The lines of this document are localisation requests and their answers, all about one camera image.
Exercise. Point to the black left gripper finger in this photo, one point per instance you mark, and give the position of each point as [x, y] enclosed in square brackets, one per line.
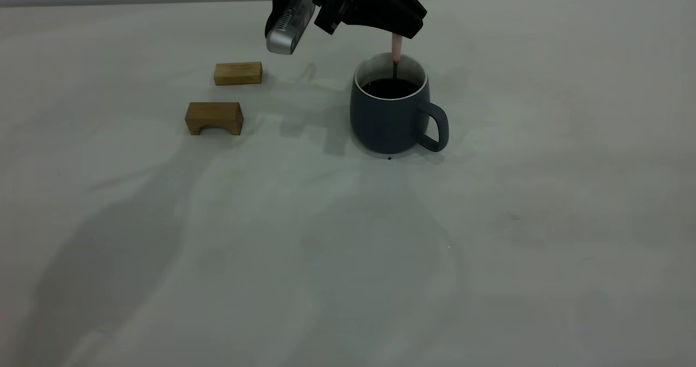
[372, 16]
[405, 5]

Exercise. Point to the dark grey ceramic mug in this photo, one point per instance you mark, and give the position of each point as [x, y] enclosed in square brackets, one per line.
[383, 128]

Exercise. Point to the dark coffee liquid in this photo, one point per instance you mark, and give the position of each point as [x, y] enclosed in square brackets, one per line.
[389, 88]

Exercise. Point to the rectangular wooden block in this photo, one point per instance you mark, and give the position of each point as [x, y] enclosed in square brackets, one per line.
[237, 74]

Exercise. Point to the arched wooden block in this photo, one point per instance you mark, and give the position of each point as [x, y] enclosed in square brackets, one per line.
[215, 112]

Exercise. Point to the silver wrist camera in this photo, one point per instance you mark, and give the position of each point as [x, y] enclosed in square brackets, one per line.
[291, 24]

